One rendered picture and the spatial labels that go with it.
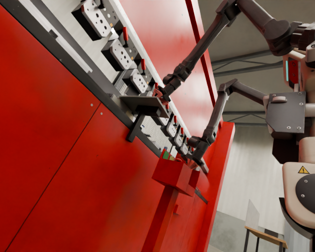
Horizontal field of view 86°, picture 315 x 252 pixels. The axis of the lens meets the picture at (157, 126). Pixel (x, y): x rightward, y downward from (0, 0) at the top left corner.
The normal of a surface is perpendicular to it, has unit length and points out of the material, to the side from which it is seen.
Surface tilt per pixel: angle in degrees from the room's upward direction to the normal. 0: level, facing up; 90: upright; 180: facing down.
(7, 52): 90
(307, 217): 90
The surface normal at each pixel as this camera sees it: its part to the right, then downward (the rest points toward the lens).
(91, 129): 0.83, 0.12
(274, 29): -0.71, -0.35
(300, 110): -0.53, -0.54
